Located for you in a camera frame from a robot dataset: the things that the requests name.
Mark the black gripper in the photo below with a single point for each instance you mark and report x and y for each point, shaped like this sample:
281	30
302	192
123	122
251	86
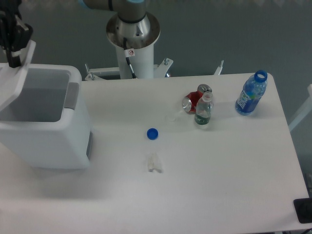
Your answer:
19	33

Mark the white trash can lid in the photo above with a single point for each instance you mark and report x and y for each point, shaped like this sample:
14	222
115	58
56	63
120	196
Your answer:
12	79

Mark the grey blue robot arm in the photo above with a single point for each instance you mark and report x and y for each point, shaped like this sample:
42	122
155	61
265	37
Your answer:
132	26

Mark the white trash can body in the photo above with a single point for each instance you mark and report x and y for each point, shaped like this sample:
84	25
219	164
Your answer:
48	124

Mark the blue bottle cap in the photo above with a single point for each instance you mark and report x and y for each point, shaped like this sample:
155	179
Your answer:
152	134

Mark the crushed red soda can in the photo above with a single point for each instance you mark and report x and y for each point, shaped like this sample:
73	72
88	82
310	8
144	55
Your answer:
190	101

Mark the clear green label bottle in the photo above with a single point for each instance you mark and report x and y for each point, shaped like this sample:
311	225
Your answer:
204	108

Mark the blue plastic drink bottle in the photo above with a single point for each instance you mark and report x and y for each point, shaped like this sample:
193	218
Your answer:
252	91

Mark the black device at edge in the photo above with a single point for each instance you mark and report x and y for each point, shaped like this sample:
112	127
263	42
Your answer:
303	209

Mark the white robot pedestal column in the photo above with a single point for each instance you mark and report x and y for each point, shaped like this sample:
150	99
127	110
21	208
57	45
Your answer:
142	62

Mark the white pedestal foot bracket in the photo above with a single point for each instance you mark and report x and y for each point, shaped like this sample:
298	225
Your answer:
160	71

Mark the white frame at right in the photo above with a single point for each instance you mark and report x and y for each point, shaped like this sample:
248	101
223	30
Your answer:
302	111

